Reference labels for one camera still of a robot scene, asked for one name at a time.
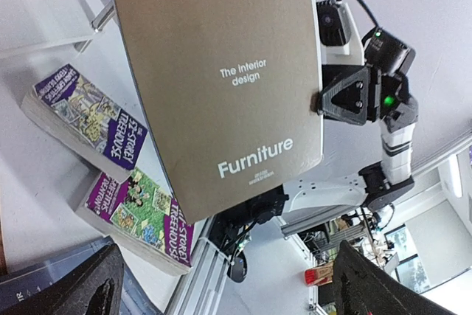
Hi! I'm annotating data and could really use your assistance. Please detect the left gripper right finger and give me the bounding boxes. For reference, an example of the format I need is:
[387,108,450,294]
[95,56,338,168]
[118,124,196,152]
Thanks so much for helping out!
[333,240,452,315]

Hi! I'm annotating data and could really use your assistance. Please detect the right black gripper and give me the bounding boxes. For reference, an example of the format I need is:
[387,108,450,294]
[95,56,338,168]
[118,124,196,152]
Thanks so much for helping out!
[311,65,409,123]

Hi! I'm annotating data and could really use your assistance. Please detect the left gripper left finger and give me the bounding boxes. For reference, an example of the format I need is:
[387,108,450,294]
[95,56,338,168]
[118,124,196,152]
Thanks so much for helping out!
[1,243,125,314]

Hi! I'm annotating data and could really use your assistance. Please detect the Decorate Furniture large book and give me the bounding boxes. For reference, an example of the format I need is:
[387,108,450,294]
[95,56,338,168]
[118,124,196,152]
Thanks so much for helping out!
[114,0,323,224]

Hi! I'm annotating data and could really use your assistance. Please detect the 52-Storey Treehouse book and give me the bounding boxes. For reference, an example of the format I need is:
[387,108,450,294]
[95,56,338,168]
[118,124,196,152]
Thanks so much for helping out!
[21,63,148,183]

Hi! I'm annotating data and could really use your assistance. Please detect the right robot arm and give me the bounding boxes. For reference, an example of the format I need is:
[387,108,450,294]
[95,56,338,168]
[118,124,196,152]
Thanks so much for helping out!
[210,27,419,256]

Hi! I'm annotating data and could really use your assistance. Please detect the red box in background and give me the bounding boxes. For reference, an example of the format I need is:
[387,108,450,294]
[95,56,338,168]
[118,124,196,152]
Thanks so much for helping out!
[304,261,334,286]

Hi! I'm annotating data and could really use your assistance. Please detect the dark blue barcode book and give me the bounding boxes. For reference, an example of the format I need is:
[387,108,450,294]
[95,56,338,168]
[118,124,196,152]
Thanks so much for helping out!
[1,237,162,314]

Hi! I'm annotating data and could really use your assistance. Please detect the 117-Storey Treehouse book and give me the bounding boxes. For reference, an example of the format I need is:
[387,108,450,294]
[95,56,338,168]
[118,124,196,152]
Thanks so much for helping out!
[75,168,194,276]

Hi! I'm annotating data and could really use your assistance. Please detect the white two-tier shelf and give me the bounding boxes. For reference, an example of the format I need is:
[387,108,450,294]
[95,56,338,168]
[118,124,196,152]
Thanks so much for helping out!
[0,0,119,60]

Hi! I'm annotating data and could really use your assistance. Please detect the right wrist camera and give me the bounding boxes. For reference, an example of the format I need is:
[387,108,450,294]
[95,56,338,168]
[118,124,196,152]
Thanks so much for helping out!
[316,0,365,66]

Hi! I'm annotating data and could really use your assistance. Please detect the aluminium front rail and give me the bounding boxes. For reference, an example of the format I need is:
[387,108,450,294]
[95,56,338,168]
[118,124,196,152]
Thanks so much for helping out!
[165,217,313,314]

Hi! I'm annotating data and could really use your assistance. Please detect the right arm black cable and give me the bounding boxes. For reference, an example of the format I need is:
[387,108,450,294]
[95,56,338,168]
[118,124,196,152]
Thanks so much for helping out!
[334,0,383,35]

